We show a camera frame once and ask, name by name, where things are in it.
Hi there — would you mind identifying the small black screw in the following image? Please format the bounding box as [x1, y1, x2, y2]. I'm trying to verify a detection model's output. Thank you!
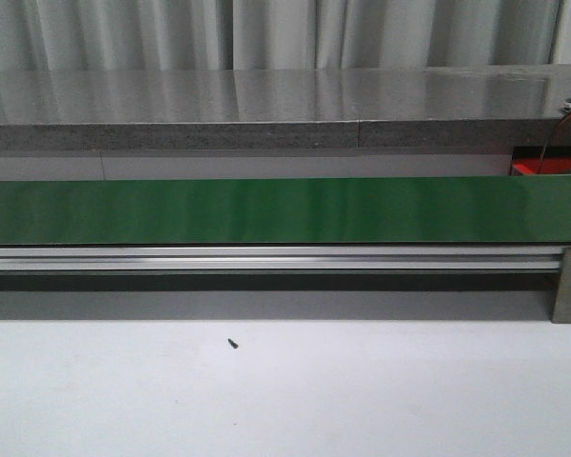
[227, 338, 239, 349]

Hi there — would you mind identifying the grey stone-look back shelf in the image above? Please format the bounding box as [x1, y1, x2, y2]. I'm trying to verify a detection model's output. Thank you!
[0, 65, 571, 151]

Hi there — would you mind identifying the green conveyor belt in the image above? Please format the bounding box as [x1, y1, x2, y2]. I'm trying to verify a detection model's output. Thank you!
[0, 175, 571, 245]

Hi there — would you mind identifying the red plastic tray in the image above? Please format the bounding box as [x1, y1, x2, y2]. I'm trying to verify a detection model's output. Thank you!
[510, 147, 571, 175]

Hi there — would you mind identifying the grey curtain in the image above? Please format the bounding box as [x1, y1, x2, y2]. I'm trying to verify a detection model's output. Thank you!
[0, 1, 562, 71]

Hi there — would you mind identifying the aluminium conveyor side rail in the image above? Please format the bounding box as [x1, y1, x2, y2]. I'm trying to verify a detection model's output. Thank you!
[0, 246, 564, 272]

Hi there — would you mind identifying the red and black wire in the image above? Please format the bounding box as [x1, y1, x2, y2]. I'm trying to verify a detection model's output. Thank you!
[536, 89, 571, 175]

